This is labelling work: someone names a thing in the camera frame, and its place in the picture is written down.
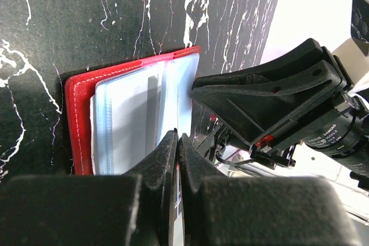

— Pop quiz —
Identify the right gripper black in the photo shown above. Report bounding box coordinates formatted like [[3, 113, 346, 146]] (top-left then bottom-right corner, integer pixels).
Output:
[[190, 39, 368, 168]]

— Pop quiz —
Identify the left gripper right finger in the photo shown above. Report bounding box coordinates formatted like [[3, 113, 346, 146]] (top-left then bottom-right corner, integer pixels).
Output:
[[178, 135, 362, 245]]

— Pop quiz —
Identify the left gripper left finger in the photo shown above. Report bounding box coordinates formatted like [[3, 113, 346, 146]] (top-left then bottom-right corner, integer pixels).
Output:
[[1, 130, 178, 245]]

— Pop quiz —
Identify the red leather card holder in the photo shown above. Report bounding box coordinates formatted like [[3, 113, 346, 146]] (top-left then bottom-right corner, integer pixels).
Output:
[[65, 46, 201, 175]]

